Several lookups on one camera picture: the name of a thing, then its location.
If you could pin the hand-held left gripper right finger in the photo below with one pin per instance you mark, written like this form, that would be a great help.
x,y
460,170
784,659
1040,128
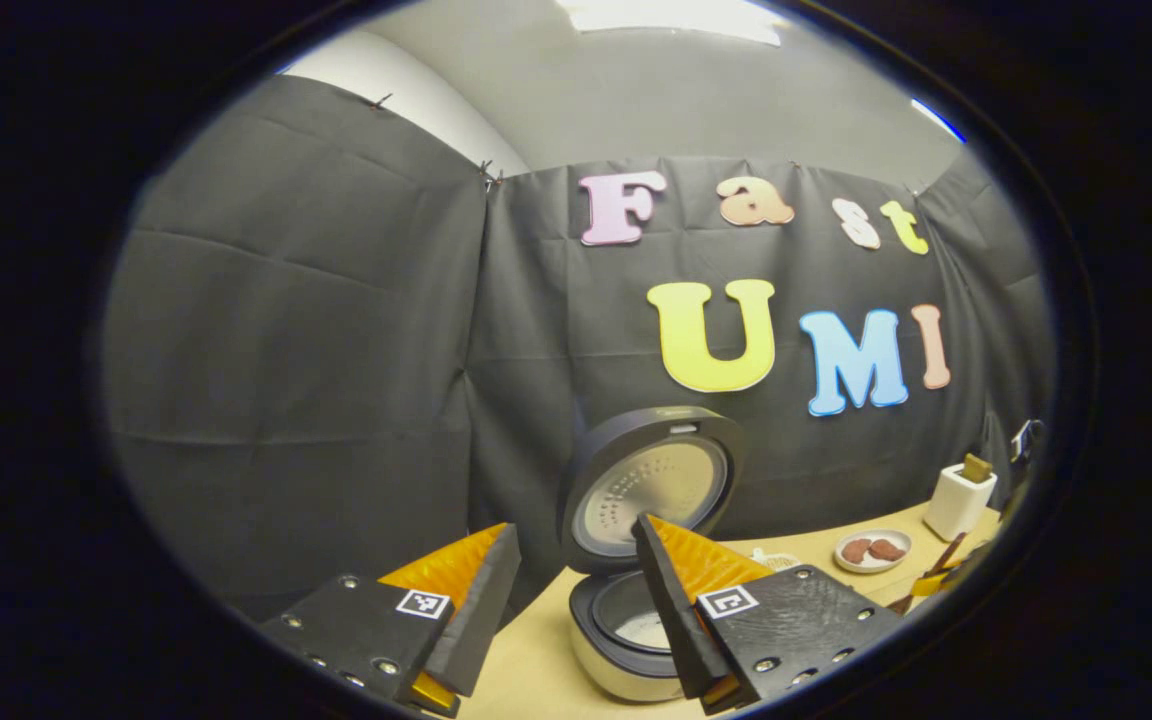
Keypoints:
x,y
671,610

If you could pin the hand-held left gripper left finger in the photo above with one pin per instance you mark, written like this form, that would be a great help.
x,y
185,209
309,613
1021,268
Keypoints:
x,y
476,620

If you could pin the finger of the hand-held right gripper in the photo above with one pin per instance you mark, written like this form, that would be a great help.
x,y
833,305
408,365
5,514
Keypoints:
x,y
928,583

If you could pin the white chopstick holder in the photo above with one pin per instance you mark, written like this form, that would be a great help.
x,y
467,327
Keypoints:
x,y
956,505

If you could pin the grey rice cooker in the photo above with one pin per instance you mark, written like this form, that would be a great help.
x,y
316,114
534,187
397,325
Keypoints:
x,y
656,480

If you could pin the brown meat piece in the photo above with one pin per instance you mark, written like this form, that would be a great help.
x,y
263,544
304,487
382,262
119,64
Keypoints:
x,y
855,549
888,549

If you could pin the round white plate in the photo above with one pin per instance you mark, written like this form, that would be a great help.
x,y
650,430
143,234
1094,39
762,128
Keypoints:
x,y
874,562

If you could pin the black backdrop cloth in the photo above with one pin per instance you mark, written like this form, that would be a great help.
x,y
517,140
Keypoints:
x,y
286,350

